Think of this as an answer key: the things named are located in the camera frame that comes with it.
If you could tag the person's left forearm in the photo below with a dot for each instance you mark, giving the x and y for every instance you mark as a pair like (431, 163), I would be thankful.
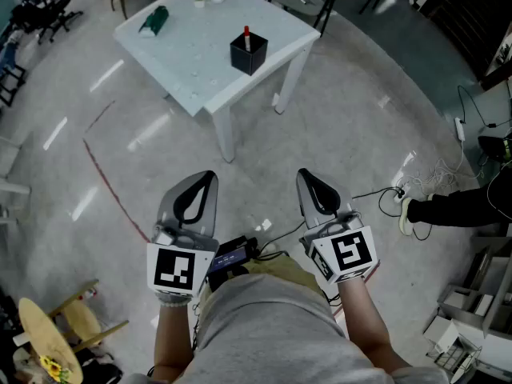
(174, 342)

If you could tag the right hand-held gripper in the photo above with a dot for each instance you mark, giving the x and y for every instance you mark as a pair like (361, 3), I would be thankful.
(347, 254)

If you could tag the black waist device with screen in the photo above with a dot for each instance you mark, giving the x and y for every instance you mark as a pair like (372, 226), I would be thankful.
(232, 256)

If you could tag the round wooden side table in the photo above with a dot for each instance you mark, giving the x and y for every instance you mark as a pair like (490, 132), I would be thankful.
(48, 334)

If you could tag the white plastic table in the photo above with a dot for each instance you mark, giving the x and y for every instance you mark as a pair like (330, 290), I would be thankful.
(192, 54)

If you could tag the red-capped pen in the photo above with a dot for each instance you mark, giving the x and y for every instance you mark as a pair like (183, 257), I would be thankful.
(247, 37)

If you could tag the dark wooden cabinet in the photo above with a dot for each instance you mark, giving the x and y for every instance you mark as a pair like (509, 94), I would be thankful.
(468, 14)

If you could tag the yellow sunflower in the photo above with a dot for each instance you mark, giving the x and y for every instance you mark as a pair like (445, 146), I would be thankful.
(52, 366)

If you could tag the person's grey shirt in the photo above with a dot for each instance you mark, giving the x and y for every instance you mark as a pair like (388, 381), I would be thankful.
(280, 334)

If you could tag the black office chair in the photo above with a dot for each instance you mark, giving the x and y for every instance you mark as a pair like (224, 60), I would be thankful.
(44, 14)

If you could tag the person's right forearm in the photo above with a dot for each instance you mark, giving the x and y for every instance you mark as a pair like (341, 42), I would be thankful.
(370, 326)

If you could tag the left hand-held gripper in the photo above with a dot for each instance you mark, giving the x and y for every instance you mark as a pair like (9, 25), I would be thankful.
(174, 268)

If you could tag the person's khaki shorts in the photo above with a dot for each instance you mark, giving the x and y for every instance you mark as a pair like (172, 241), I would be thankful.
(280, 268)

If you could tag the grey metal shelf rack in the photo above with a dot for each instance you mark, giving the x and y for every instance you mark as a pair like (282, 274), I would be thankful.
(476, 306)

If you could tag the white power strip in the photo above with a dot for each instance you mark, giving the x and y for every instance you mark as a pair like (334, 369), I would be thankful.
(459, 128)

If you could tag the black square pen holder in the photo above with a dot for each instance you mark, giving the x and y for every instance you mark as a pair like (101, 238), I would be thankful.
(246, 57)

